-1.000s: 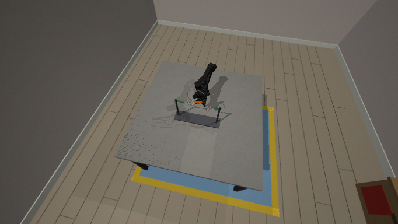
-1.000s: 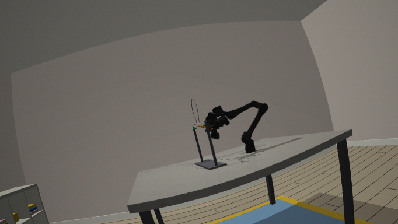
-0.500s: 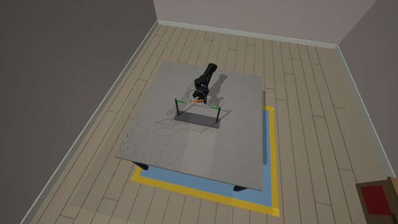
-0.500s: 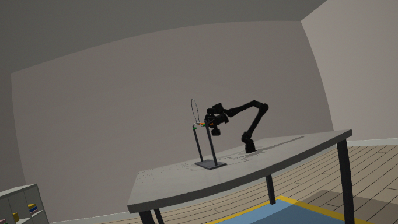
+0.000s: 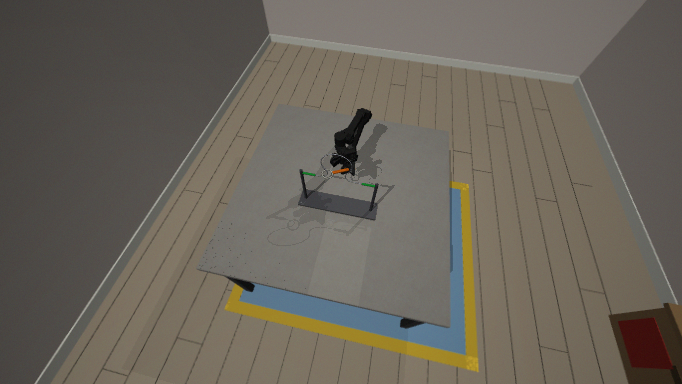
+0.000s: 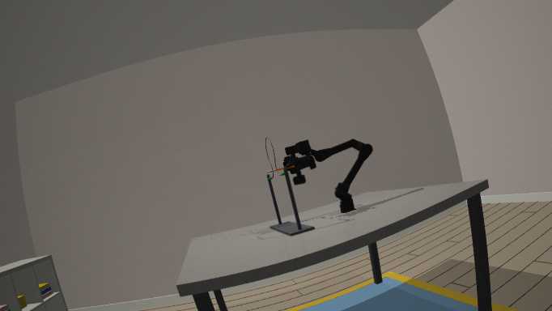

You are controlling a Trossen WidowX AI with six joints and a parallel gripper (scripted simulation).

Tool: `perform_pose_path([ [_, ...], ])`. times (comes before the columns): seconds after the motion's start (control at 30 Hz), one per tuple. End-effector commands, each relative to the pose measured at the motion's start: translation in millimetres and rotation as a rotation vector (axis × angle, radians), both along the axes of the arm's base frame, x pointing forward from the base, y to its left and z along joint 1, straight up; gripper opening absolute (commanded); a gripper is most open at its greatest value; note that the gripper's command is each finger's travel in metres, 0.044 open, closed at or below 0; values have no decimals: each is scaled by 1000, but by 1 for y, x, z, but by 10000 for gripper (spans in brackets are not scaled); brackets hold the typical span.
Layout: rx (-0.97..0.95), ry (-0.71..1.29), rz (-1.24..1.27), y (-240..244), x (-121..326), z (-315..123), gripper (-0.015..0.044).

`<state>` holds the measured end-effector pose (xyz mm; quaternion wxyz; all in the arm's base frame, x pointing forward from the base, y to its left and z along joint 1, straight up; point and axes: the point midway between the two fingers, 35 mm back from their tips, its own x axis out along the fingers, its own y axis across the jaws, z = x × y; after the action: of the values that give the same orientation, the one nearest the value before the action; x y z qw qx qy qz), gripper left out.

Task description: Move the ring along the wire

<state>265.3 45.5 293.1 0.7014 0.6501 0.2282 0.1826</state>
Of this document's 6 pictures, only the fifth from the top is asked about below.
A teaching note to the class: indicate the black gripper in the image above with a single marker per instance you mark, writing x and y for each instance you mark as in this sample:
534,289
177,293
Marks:
346,164

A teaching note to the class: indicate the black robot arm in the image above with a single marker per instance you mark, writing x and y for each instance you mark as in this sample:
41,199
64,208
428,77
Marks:
350,135

